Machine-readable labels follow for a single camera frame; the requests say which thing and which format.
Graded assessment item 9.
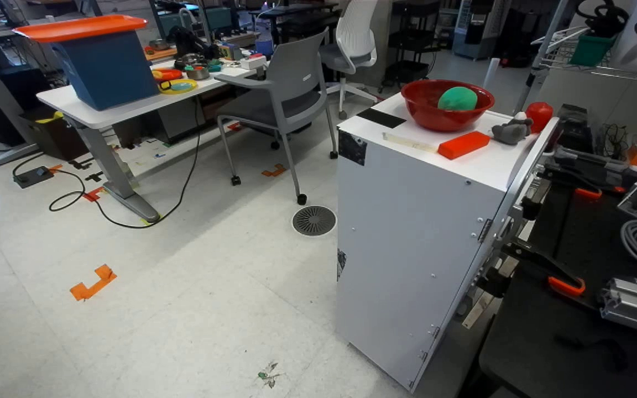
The green plush ball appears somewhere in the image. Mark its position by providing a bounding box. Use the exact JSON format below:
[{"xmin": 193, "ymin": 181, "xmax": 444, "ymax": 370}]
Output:
[{"xmin": 436, "ymin": 85, "xmax": 479, "ymax": 116}]

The grey plush animal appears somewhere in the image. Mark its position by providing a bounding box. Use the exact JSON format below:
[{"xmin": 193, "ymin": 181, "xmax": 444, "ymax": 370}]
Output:
[{"xmin": 489, "ymin": 117, "xmax": 536, "ymax": 149}]

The round grey floor drain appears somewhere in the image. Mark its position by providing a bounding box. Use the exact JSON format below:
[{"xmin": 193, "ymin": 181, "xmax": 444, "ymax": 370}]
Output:
[{"xmin": 290, "ymin": 203, "xmax": 339, "ymax": 239}]

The small orange floor tape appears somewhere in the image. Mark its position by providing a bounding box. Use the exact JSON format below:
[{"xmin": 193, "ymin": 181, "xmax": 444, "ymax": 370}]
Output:
[
  {"xmin": 79, "ymin": 186, "xmax": 108, "ymax": 203},
  {"xmin": 259, "ymin": 161, "xmax": 290, "ymax": 179}
]

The black tape patch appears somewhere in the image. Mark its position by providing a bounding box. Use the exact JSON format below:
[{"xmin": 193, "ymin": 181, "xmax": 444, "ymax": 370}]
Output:
[
  {"xmin": 356, "ymin": 106, "xmax": 408, "ymax": 130},
  {"xmin": 337, "ymin": 130, "xmax": 369, "ymax": 169}
]

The white cabinet box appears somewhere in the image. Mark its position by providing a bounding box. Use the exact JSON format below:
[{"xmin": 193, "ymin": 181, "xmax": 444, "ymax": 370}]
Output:
[{"xmin": 332, "ymin": 91, "xmax": 562, "ymax": 395}]

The grey office chair on casters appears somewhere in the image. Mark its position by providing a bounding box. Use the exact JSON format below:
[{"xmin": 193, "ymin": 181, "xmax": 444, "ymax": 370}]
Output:
[{"xmin": 215, "ymin": 31, "xmax": 341, "ymax": 209}]

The red plastic bowl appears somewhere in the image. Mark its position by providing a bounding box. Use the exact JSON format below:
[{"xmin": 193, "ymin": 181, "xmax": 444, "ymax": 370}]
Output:
[{"xmin": 400, "ymin": 78, "xmax": 498, "ymax": 136}]

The orange rectangular block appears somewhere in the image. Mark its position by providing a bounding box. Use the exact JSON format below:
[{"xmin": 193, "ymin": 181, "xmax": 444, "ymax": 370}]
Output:
[{"xmin": 436, "ymin": 130, "xmax": 494, "ymax": 161}]

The white office chair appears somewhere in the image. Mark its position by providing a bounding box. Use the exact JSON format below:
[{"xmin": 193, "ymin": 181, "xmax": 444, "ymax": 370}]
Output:
[{"xmin": 318, "ymin": 0, "xmax": 385, "ymax": 117}]

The colourful desk clutter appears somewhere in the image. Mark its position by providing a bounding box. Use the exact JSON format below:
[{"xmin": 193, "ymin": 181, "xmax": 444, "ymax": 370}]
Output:
[{"xmin": 144, "ymin": 41, "xmax": 270, "ymax": 95}]

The white desk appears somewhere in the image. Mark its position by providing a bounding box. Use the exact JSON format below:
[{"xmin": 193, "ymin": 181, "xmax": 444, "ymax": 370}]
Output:
[{"xmin": 36, "ymin": 56, "xmax": 266, "ymax": 225}]

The blue bin with red lid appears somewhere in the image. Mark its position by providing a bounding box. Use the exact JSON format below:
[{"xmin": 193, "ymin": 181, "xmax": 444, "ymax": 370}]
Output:
[{"xmin": 13, "ymin": 12, "xmax": 161, "ymax": 113}]

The black power adapter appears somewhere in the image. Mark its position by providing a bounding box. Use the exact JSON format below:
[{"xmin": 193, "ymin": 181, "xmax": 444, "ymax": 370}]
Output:
[{"xmin": 13, "ymin": 165, "xmax": 56, "ymax": 190}]

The green box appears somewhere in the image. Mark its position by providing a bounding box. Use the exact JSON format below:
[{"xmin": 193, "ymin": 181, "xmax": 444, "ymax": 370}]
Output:
[{"xmin": 568, "ymin": 31, "xmax": 620, "ymax": 71}]

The black floor cable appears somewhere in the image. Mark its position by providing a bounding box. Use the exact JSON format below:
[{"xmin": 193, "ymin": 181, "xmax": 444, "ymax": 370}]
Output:
[{"xmin": 9, "ymin": 124, "xmax": 204, "ymax": 232}]

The bracket shaped orange floor tape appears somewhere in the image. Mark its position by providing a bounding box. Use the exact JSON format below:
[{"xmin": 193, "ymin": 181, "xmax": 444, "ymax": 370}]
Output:
[{"xmin": 69, "ymin": 264, "xmax": 120, "ymax": 303}]

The black clamp with orange handle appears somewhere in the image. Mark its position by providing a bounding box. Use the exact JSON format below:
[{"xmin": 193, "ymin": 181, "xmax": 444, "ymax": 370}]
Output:
[
  {"xmin": 547, "ymin": 146, "xmax": 607, "ymax": 206},
  {"xmin": 505, "ymin": 241, "xmax": 591, "ymax": 301}
]

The silver aluminium rail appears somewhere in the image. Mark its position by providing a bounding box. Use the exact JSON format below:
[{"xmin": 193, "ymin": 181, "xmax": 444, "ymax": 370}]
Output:
[{"xmin": 598, "ymin": 274, "xmax": 637, "ymax": 340}]

